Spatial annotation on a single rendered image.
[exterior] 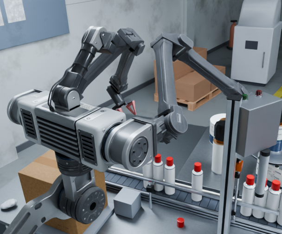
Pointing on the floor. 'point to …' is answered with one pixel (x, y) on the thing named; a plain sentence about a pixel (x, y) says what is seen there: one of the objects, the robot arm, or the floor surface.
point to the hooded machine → (256, 42)
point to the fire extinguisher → (231, 35)
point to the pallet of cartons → (191, 83)
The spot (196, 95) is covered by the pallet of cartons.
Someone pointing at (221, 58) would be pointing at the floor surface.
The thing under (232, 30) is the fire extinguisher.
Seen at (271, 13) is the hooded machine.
